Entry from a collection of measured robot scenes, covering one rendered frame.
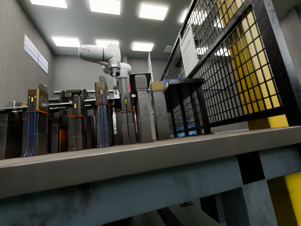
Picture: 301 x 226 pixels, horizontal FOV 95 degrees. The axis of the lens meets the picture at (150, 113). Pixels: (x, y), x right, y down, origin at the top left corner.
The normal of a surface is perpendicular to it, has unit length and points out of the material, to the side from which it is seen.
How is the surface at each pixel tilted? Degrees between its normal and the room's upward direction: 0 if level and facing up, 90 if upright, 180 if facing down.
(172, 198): 90
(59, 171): 90
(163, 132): 90
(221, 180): 90
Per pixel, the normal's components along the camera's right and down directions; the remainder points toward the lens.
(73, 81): 0.25, -0.21
